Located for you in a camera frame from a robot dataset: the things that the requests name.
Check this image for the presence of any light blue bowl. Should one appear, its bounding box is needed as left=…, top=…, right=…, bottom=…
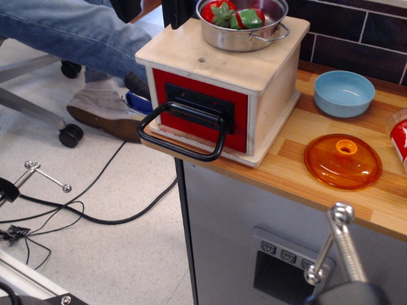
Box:
left=314, top=71, right=375, bottom=118

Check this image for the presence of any grey toy kitchen cabinet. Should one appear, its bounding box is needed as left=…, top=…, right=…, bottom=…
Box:
left=174, top=158, right=407, bottom=305

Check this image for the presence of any steel pot with handles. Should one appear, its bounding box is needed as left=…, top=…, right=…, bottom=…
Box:
left=196, top=1, right=290, bottom=52

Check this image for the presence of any orange transparent lid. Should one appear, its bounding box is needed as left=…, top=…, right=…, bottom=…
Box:
left=303, top=133, right=382, bottom=191

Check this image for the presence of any person leg in jeans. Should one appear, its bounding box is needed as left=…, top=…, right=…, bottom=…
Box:
left=1, top=1, right=151, bottom=83

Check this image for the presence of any black metal drawer handle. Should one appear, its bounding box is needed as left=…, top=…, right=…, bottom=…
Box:
left=137, top=83, right=235, bottom=162

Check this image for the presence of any silver clamp screw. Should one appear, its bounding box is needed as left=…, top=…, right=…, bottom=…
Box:
left=303, top=202, right=392, bottom=305
left=1, top=161, right=72, bottom=207

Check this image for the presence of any grey sneaker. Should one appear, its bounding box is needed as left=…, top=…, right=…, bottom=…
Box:
left=67, top=79, right=145, bottom=143

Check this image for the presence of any silver clamp screw left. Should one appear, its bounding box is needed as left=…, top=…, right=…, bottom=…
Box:
left=1, top=161, right=72, bottom=207

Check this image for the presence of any aluminium frame rail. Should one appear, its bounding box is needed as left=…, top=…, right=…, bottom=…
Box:
left=1, top=251, right=85, bottom=304

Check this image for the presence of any red front wooden drawer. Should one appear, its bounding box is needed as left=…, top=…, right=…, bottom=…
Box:
left=153, top=69, right=248, bottom=153

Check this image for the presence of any red white cup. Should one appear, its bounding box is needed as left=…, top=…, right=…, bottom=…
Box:
left=386, top=108, right=407, bottom=171

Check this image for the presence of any black floor cable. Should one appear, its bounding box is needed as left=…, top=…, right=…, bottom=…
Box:
left=0, top=140, right=178, bottom=271

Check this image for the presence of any black chair caster front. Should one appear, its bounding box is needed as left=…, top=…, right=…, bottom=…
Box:
left=59, top=124, right=84, bottom=148

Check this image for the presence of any red toy strawberry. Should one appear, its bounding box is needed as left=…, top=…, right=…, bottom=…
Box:
left=200, top=0, right=237, bottom=28

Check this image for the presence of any light wooden box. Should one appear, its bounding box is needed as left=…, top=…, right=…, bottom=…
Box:
left=135, top=17, right=310, bottom=167

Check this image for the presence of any silver clamp screw right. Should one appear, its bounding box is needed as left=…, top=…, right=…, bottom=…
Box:
left=303, top=202, right=392, bottom=305

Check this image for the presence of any office chair base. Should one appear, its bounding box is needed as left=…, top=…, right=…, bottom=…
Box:
left=1, top=55, right=66, bottom=130

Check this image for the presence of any red green toy vegetable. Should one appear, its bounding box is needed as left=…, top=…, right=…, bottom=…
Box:
left=230, top=8, right=265, bottom=30

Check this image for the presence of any black chair caster back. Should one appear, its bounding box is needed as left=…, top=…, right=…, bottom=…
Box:
left=61, top=60, right=82, bottom=79

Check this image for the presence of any blue object behind box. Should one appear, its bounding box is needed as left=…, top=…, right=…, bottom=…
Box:
left=125, top=91, right=153, bottom=115

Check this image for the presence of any black chair caster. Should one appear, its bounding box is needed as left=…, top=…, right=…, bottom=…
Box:
left=61, top=60, right=82, bottom=79
left=59, top=124, right=84, bottom=148

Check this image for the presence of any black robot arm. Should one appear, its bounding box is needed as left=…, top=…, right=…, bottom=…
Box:
left=162, top=0, right=198, bottom=30

